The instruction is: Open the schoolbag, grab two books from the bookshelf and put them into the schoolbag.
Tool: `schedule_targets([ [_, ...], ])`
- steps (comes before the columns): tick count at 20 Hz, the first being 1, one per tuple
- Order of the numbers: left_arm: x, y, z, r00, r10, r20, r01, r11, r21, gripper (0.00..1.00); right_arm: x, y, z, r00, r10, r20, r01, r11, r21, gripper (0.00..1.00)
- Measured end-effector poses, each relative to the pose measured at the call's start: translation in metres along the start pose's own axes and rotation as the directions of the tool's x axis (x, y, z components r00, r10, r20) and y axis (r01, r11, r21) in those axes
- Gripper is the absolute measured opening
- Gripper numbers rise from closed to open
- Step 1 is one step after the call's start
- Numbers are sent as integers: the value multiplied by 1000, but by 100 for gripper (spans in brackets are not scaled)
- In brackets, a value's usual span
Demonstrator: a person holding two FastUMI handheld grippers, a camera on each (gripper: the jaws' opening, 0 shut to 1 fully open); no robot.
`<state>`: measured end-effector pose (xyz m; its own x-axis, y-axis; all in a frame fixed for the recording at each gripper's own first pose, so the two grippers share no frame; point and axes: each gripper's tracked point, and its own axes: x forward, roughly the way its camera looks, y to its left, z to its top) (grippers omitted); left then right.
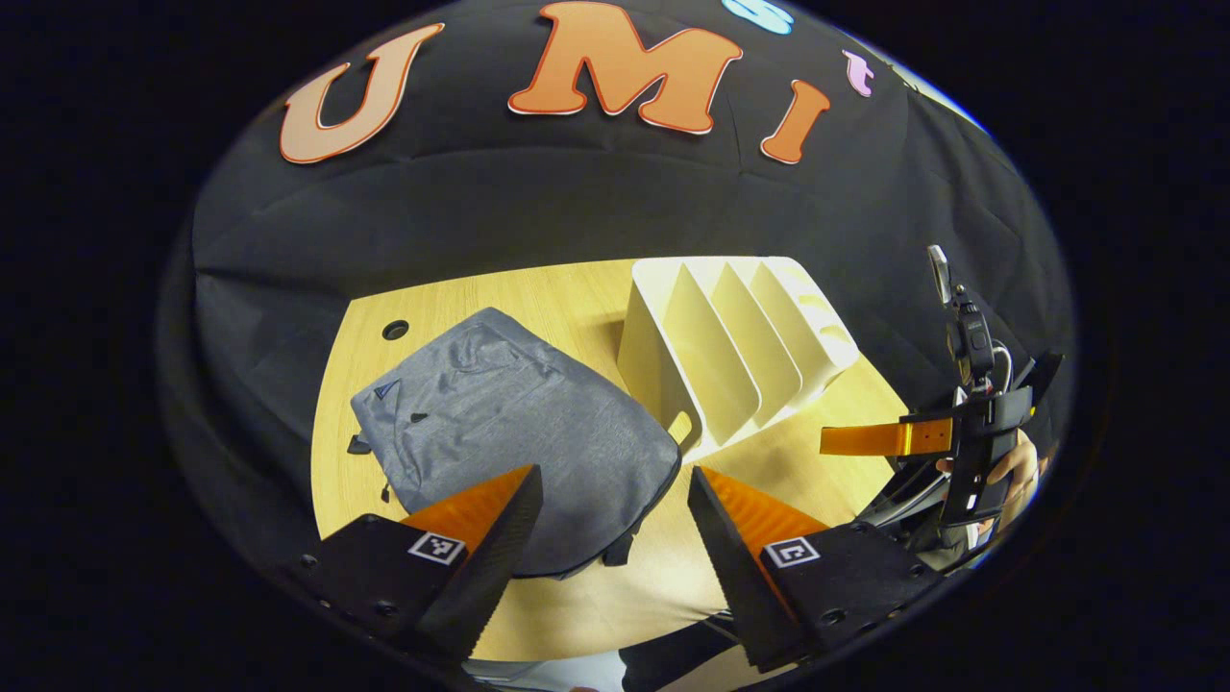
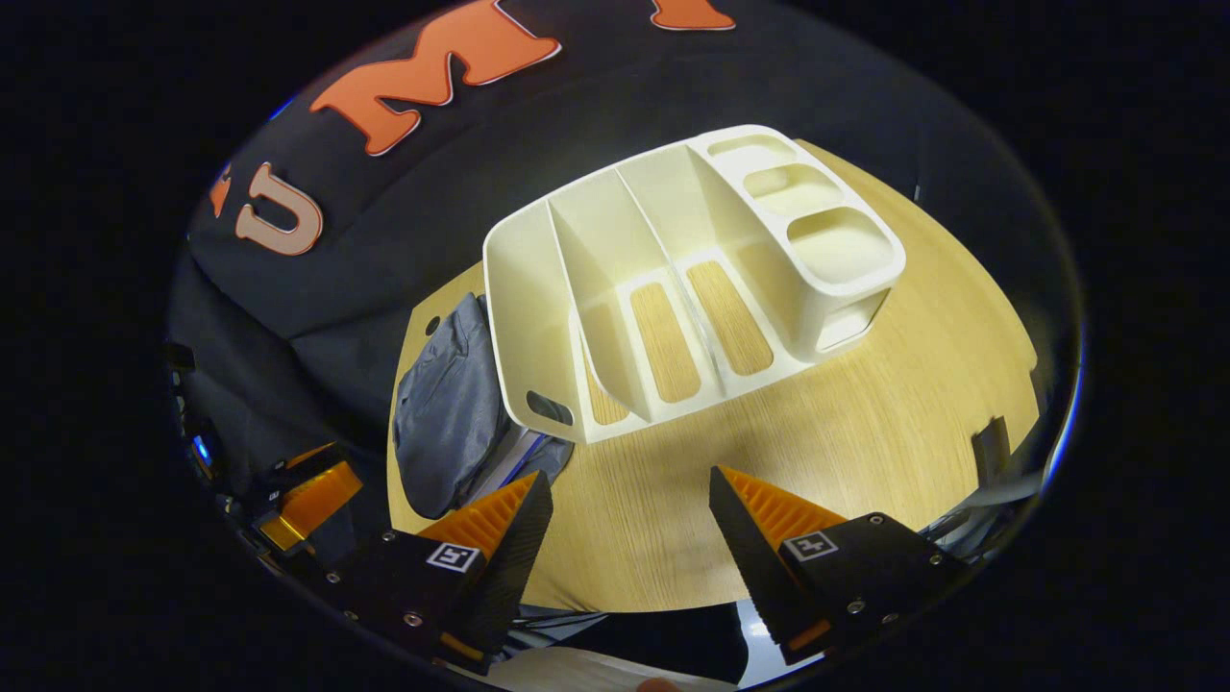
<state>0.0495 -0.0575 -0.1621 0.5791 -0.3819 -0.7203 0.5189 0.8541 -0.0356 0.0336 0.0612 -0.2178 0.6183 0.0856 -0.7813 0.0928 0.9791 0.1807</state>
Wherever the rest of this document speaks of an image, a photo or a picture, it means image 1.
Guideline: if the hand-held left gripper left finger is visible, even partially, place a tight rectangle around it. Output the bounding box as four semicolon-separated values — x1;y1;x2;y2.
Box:
288;464;545;664

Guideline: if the grey schoolbag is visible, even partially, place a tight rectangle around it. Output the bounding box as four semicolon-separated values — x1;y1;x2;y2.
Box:
348;308;683;581

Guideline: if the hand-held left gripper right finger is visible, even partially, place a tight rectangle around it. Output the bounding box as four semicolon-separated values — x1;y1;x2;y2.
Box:
687;466;947;674

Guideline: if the white bookshelf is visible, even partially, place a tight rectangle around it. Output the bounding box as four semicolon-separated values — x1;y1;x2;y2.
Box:
617;256;861;464

